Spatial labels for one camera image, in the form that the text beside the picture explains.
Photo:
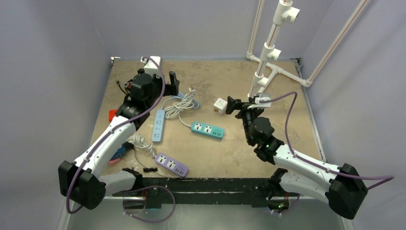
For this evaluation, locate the purple power strip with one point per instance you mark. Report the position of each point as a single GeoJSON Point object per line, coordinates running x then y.
{"type": "Point", "coordinates": [171, 165]}

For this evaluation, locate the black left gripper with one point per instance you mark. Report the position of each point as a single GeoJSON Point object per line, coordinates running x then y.
{"type": "Point", "coordinates": [171, 89]}

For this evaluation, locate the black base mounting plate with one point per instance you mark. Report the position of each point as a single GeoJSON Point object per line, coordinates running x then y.
{"type": "Point", "coordinates": [256, 192]}

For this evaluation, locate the red cube socket adapter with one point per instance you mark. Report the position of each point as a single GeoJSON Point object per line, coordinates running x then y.
{"type": "Point", "coordinates": [111, 114]}

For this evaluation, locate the blue block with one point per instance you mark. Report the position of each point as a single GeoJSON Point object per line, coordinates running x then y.
{"type": "Point", "coordinates": [120, 153]}

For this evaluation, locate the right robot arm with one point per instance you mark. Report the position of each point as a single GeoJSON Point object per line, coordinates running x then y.
{"type": "Point", "coordinates": [311, 168]}

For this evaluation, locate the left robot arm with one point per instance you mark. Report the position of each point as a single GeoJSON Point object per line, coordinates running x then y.
{"type": "Point", "coordinates": [108, 149]}

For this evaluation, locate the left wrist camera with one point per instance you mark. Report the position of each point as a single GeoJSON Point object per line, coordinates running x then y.
{"type": "Point", "coordinates": [150, 67]}

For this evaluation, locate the teal power strip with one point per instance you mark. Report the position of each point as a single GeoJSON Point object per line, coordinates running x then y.
{"type": "Point", "coordinates": [207, 130]}

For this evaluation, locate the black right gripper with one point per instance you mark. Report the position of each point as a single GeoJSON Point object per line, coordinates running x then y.
{"type": "Point", "coordinates": [240, 107]}

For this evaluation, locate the light blue power strip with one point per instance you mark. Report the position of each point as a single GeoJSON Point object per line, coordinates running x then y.
{"type": "Point", "coordinates": [157, 134]}

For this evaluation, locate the aluminium frame rail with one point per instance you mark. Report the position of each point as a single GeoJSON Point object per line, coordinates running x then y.
{"type": "Point", "coordinates": [271, 193]}

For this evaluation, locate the white PVC pipe frame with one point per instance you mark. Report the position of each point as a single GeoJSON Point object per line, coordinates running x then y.
{"type": "Point", "coordinates": [286, 13]}

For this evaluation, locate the white cube power socket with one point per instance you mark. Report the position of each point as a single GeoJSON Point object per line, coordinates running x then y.
{"type": "Point", "coordinates": [220, 106]}

